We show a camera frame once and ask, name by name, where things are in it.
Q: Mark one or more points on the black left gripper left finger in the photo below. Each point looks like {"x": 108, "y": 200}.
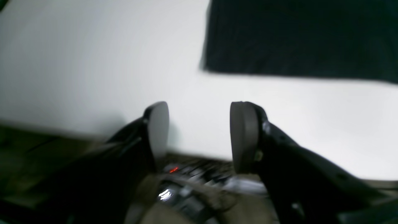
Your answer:
{"x": 99, "y": 187}

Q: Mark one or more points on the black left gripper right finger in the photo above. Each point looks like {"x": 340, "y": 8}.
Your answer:
{"x": 305, "y": 188}

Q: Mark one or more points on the black T-shirt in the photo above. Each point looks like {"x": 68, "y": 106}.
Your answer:
{"x": 339, "y": 39}

